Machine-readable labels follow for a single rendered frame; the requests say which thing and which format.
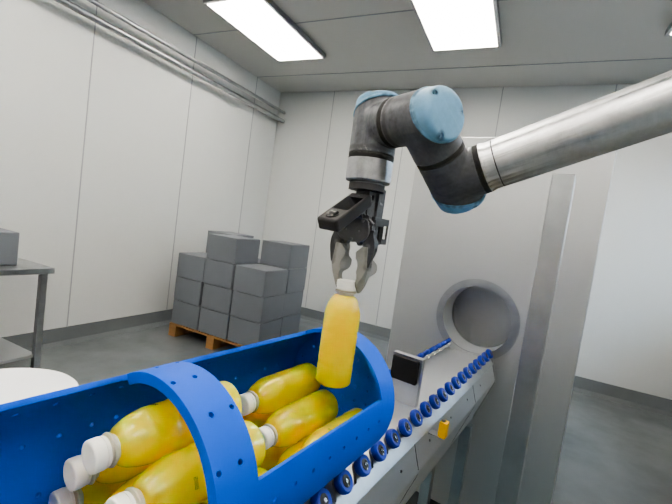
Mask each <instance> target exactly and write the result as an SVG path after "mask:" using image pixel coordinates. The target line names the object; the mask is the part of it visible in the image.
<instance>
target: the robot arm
mask: <svg viewBox="0 0 672 504"><path fill-rule="evenodd" d="M353 117H354V119H353V126H352V133H351V140H350V147H349V156H348V163H347V170H346V178H345V179H346V180H347V181H349V188H348V189H350V190H353V191H356V193H351V194H349V195H348V196H347V197H345V198H344V199H342V200H341V201H340V202H338V203H337V204H335V205H334V206H332V207H331V208H330V209H328V210H327V211H325V212H324V213H323V214H321V215H320V216H318V218H317V220H318V225H319V228H320V229H324V230H329V231H334V232H333V234H332V237H331V241H330V258H331V262H332V272H333V277H334V281H335V284H336V287H337V280H338V279H343V278H342V273H343V271H345V270H347V269H348V268H349V267H350V266H351V262H352V259H351V257H350V256H349V251H350V242H356V243H357V245H358V246H362V245H363V247H362V248H360V249H359V250H358V251H356V260H357V270H356V281H355V282H354V283H355V288H356V292H357V293H361V291H362V290H363V289H364V287H365V285H366V283H367V281H368V279H369V277H371V276H372V275H374V274H375V273H376V272H377V264H376V263H375V262H374V261H373V259H374V257H375V255H376V253H377V249H378V245H380V244H381V245H386V240H387V233H388V227H389V220H387V219H382V217H383V210H384V203H385V196H386V190H385V186H389V185H390V184H391V178H392V170H393V163H394V157H395V150H396V148H399V147H407V149H408V151H409V153H410V155H411V157H412V159H413V161H414V163H415V164H416V165H417V167H418V169H419V171H420V173H421V175H422V177H423V179H424V181H425V183H426V185H427V187H428V189H429V191H430V194H431V197H432V199H433V200H434V201H435V202H436V204H437V205H438V207H439V208H440V209H441V210H442V211H444V212H446V213H450V214H460V213H465V212H468V211H470V210H472V209H474V208H476V207H478V206H479V205H480V204H481V203H482V202H483V201H484V199H485V196H486V194H488V193H490V192H493V191H495V190H497V189H499V188H502V187H505V186H508V185H511V184H514V183H517V182H520V181H523V180H526V179H529V178H533V177H536V176H539V175H542V174H545V173H548V172H551V171H554V170H557V169H560V168H563V167H567V166H570V165H573V164H576V163H579V162H582V161H585V160H588V159H591V158H594V157H597V156H600V155H604V154H607V153H610V152H613V151H616V150H619V149H622V148H625V147H628V146H631V145H634V144H638V143H641V142H644V141H647V140H650V139H653V138H656V137H659V136H662V135H665V134H668V133H672V70H670V71H668V72H665V73H662V74H660V75H657V76H655V77H652V78H650V79H647V80H644V81H642V82H639V83H637V84H634V85H632V86H629V87H626V88H624V89H621V90H619V91H616V92H614V93H611V94H608V95H606V96H603V97H601V98H598V99H596V100H593V101H590V102H588V103H585V104H583V105H580V106H578V107H575V108H572V109H570V110H567V111H565V112H562V113H559V114H557V115H554V116H552V117H549V118H547V119H544V120H541V121H539V122H536V123H534V124H531V125H529V126H526V127H523V128H521V129H518V130H516V131H513V132H511V133H508V134H505V135H503V136H500V137H498V138H495V139H493V140H490V141H487V142H485V143H479V144H476V145H474V146H471V147H468V148H466V146H465V144H464V141H463V139H462V137H461V135H460V133H461V131H462V128H463V125H464V114H463V106H462V103H461V100H460V99H459V97H458V95H457V94H456V93H455V92H454V91H453V90H452V89H450V88H449V87H446V86H442V85H438V86H432V87H430V86H427V87H422V88H420V89H418V90H416V91H412V92H408V93H405V94H401V95H398V94H396V93H394V92H390V91H385V90H375V92H374V91H369V92H366V93H363V94H362V95H360V96H359V98H358V99H357V101H356V106H355V109H354V112H353ZM384 226H386V233H385V239H382V237H383V231H384Z"/></svg>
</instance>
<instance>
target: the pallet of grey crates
mask: <svg viewBox="0 0 672 504"><path fill-rule="evenodd" d="M259 248H260V240H259V239H254V236H252V235H246V234H240V233H234V232H225V231H210V230H209V231H208V237H207V245H206V253H205V252H180V253H179V257H178V266H177V276H176V282H175V291H174V302H173V311H172V320H171V322H170V324H169V333H168V335H170V336H173V337H177V336H181V335H185V334H189V333H193V332H195V333H198V334H201V335H205V336H207V338H206V346H205V348H208V349H211V350H214V349H218V348H221V347H224V346H227V345H230V344H232V345H235V346H238V347H241V346H245V345H249V344H253V343H257V342H262V341H266V340H270V339H274V338H278V337H282V336H287V335H291V334H295V333H298V332H299V324H300V317H301V313H300V312H301V306H302V299H303V292H304V291H303V290H304V288H305V281H306V273H307V263H308V256H309V248H310V246H309V245H304V244H298V243H293V242H287V241H277V240H263V243H262V251H261V259H259V258H258V256H259Z"/></svg>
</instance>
